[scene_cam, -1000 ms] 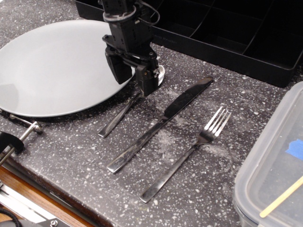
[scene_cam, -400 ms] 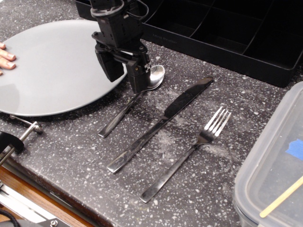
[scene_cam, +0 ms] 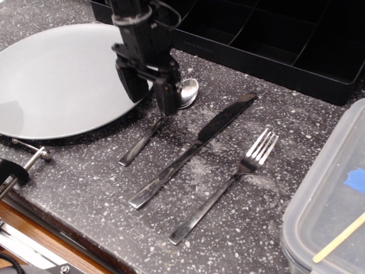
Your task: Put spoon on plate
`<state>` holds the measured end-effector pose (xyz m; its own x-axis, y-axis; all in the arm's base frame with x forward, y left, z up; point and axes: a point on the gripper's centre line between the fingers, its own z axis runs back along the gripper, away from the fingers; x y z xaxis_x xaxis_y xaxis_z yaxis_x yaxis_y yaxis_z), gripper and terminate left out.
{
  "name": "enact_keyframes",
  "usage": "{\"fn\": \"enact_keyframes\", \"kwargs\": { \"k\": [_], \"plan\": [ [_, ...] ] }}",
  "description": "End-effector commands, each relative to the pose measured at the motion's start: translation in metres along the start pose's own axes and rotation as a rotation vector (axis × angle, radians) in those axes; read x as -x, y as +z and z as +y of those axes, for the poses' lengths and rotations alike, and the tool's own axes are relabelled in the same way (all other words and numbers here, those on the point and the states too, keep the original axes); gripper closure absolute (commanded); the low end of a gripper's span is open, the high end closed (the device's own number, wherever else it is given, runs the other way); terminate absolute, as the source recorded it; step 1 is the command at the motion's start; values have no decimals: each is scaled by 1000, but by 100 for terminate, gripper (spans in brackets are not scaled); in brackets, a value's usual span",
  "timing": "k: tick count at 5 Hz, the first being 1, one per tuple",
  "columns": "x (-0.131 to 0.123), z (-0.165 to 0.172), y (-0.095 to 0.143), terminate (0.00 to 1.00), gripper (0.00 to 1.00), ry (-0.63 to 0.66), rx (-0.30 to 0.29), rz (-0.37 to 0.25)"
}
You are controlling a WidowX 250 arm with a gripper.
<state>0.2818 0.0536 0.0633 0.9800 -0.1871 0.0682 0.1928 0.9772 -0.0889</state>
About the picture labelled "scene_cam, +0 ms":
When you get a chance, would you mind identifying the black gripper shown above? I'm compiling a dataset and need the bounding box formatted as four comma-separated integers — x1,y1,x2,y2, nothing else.
108,1,182,116

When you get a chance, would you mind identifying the silver metal spoon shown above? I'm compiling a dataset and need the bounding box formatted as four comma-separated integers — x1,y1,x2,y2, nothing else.
118,78,199,167

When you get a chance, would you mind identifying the grey round plate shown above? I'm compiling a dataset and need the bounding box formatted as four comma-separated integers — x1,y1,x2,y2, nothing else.
0,23,155,140

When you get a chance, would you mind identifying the silver table knife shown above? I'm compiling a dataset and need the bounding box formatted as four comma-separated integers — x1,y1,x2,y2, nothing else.
128,92,257,209

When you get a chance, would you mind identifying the silver metal fork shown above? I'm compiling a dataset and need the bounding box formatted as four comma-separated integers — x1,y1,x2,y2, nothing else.
168,129,279,245

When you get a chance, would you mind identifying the metal clamp with black knob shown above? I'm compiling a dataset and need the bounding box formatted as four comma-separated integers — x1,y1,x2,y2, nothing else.
1,138,51,200

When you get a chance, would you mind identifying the black divided organizer tray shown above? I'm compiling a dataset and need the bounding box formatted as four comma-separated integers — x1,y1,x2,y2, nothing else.
90,0,365,107

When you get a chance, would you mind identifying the blue tape piece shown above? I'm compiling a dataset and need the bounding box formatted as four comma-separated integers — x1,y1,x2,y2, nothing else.
344,168,365,194

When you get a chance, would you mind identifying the clear plastic container lid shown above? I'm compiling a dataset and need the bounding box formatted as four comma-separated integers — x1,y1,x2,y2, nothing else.
281,99,364,273

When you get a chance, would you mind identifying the wooden stick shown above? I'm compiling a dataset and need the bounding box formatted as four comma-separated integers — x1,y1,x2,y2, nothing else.
313,213,364,263

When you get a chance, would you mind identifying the metal bracket with screw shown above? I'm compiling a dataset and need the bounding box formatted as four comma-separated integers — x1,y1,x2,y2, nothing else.
42,263,85,274

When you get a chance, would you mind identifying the black cable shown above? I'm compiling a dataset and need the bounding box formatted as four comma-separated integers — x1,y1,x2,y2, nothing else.
0,252,26,274

